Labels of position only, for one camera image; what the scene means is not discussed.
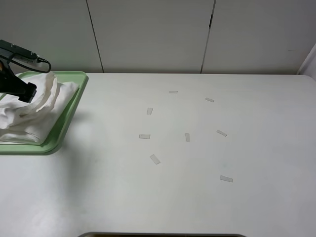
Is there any clear tape marker near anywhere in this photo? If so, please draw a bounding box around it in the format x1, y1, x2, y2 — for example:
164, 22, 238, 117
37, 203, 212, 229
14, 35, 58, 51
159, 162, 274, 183
220, 175, 233, 183

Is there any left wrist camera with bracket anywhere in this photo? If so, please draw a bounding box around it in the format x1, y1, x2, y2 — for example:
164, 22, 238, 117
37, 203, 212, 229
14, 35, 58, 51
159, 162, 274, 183
0, 39, 41, 69

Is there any white short sleeve shirt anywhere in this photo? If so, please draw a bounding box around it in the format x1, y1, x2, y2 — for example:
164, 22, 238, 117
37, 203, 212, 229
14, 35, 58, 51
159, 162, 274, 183
0, 72, 79, 145

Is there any clear tape marker lower centre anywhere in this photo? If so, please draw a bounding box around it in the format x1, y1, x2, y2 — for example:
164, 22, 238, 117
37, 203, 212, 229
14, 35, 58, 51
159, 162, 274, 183
150, 154, 160, 164

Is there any clear tape marker mid right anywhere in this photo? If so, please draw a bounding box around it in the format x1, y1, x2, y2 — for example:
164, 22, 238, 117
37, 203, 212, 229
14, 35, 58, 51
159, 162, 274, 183
216, 130, 227, 137

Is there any clear tape marker left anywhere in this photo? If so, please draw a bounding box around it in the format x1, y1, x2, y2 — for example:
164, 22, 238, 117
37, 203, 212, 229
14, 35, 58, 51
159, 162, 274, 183
147, 108, 153, 115

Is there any green plastic tray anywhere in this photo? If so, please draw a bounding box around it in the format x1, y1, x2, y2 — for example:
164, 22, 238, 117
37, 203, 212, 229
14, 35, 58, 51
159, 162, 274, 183
0, 71, 88, 156

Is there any clear tape marker mid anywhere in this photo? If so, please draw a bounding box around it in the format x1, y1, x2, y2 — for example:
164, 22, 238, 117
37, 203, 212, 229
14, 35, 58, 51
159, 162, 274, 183
216, 130, 227, 137
139, 134, 151, 139

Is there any clear tape marker mid left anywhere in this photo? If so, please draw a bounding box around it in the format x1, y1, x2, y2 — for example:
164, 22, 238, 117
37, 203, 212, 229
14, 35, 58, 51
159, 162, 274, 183
139, 134, 151, 139

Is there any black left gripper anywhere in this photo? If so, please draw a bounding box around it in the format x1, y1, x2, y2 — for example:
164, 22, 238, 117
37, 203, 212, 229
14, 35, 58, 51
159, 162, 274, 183
0, 60, 37, 103

